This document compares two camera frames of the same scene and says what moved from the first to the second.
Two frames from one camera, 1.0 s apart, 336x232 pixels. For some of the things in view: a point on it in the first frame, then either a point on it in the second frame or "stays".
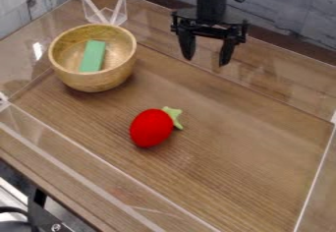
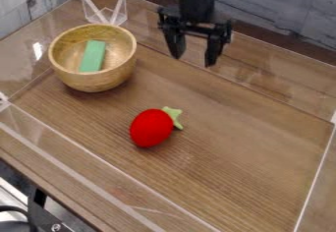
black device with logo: x=42 y=221 stays
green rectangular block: x=94 y=56 stays
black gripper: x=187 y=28 -> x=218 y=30
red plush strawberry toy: x=151 y=126 stays
